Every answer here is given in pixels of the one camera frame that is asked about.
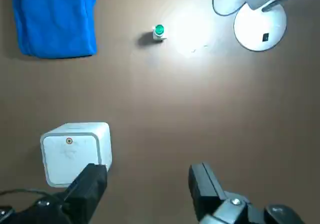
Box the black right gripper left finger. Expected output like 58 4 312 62
0 163 108 224

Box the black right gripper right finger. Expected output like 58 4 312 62
188 162 308 224

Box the green push button white base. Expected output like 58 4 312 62
151 24 168 41

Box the white desk lamp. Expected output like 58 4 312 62
213 0 320 52

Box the white cube device red button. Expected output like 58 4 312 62
39 121 113 189

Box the blue folded cloth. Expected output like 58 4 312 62
12 0 98 59

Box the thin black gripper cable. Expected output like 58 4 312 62
0 188 52 203

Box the black lamp power cable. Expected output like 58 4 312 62
212 0 245 16

